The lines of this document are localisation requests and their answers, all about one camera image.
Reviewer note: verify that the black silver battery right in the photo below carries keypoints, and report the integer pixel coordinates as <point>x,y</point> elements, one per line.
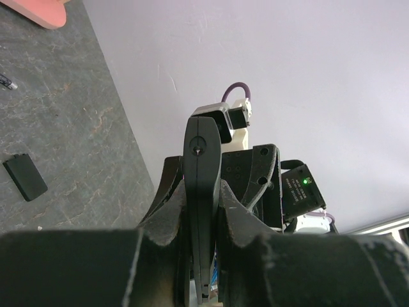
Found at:
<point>7,83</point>

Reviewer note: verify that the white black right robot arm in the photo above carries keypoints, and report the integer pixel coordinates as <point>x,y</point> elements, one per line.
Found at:
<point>303,198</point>

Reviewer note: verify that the black battery cover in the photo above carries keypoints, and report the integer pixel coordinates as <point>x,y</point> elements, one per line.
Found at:
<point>26,176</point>

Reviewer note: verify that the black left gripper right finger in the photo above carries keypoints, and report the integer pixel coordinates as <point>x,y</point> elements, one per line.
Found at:
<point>259,267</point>

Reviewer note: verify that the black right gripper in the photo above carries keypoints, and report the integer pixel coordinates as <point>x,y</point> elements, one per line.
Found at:
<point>238,217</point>

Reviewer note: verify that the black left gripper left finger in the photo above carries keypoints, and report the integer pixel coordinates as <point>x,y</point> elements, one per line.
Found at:
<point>144,266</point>

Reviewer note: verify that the pink three-tier shelf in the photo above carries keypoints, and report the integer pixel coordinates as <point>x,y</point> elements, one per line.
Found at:
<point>49,14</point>

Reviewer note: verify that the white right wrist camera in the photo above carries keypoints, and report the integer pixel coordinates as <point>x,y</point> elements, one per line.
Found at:
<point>232,122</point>

